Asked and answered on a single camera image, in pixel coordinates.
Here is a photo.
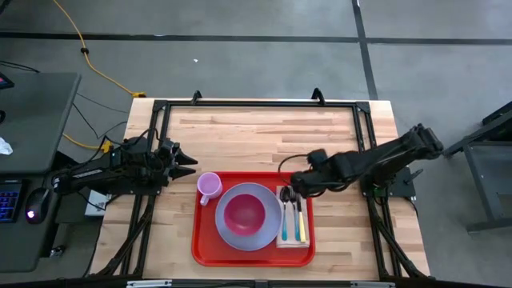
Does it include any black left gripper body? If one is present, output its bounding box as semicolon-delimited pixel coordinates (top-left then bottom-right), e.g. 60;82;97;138
155;138;181;181

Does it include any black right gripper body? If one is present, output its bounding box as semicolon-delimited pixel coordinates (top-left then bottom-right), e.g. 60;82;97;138
290;162;341;199

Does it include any pink ribbed mug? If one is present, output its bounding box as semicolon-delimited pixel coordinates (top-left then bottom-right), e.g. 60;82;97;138
196;171;223;207

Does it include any teal handled metal spoon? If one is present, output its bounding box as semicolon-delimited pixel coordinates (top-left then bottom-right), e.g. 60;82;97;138
278;186;291;242

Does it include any beige napkin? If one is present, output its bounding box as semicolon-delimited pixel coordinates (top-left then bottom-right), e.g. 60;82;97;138
275;185;311;249

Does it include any teal handled metal fork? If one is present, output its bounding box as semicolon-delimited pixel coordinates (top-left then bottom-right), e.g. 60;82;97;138
288;191;302;243

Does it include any cream handled knife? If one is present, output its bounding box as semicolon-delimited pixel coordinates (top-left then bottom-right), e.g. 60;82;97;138
295;194;307;243

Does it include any pink bowl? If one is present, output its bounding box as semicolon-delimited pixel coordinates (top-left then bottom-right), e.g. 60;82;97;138
223;194;266;237

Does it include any lavender round plate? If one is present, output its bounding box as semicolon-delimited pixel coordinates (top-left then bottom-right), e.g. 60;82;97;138
214;182;283;252

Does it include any red plastic tray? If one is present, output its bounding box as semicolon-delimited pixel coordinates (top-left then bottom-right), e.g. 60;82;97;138
190;171;316;268

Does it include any white small box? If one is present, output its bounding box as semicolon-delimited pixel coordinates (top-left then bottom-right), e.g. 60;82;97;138
84;190;110;217

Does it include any black desk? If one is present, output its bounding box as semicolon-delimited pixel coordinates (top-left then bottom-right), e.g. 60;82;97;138
0;71;82;274

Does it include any black computer mouse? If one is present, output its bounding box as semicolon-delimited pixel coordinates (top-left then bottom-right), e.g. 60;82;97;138
24;186;52;225

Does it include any black metal stand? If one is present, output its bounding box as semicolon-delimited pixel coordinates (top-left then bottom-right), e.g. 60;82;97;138
443;102;512;235

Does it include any backlit black keyboard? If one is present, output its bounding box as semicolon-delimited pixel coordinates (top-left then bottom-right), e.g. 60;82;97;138
0;182;23;224

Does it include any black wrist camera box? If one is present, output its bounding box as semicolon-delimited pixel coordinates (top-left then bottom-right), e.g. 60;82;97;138
306;148;330;166

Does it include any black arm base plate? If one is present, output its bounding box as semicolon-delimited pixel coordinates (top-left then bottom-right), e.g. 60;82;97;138
106;179;165;197
359;167;425;199

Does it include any yellow extension cable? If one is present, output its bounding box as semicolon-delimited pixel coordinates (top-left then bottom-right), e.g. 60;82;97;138
51;0;147;99
62;134;114;154

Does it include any black aluminium table frame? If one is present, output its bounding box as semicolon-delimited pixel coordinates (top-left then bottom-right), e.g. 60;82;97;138
91;87;431;281

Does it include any silver metal bracket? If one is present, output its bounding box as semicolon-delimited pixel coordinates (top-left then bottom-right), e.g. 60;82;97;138
126;279;173;288
350;281;396;288

